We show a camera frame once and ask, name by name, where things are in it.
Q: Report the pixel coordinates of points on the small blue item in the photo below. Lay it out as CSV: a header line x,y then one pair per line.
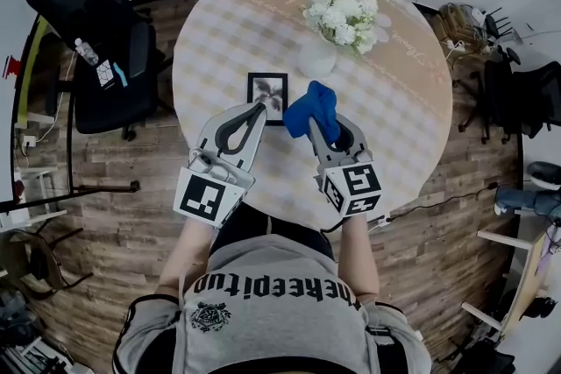
x,y
120,75

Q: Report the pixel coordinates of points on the white power strip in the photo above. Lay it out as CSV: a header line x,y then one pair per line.
x,y
456,46

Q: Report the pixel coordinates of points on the black router with antennas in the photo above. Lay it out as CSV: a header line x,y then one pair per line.
x,y
493,24

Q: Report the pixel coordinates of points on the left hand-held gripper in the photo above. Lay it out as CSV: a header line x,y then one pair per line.
x,y
199,197

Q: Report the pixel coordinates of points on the white flower bouquet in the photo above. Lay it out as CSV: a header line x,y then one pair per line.
x,y
346,17

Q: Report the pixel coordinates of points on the round brown wicker chair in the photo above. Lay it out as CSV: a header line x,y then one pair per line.
x,y
26,258

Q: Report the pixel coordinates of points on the white patterned card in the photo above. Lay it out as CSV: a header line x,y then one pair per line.
x,y
105,73

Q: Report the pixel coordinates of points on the clear water bottle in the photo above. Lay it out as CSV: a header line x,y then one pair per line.
x,y
87,52

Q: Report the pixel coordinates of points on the blue cloth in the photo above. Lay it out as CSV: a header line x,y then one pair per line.
x,y
315,105

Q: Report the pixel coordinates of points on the brown box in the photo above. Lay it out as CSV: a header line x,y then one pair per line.
x,y
458,19

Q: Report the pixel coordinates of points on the black picture frame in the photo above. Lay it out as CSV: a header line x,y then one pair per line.
x,y
267,87

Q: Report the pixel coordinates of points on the white shelf rack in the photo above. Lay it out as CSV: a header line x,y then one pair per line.
x,y
37,171

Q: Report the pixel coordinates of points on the person's grey printed shirt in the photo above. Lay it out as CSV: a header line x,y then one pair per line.
x,y
271,333

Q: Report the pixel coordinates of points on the black armchair on castors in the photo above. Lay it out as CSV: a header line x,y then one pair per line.
x,y
504,100

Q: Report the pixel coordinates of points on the round checked table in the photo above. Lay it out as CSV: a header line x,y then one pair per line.
x,y
394,109

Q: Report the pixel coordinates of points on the white floor socket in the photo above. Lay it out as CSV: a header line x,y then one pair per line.
x,y
29,141

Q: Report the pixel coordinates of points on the light wooden table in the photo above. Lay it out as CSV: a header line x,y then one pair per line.
x,y
523,289

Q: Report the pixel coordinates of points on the person's right forearm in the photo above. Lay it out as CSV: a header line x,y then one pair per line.
x,y
357,258

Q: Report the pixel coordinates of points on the person's black trousers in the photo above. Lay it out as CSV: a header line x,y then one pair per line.
x,y
263,219

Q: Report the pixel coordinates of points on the black mesh office chair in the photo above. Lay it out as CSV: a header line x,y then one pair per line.
x,y
114,114

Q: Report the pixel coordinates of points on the white ribbed vase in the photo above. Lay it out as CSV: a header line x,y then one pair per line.
x,y
315,61

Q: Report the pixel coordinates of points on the red object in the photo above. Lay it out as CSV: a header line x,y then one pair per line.
x,y
12,66

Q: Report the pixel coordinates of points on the person's left forearm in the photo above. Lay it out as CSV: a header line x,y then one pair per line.
x,y
184,254

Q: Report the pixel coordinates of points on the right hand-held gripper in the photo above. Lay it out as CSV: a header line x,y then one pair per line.
x,y
359,184

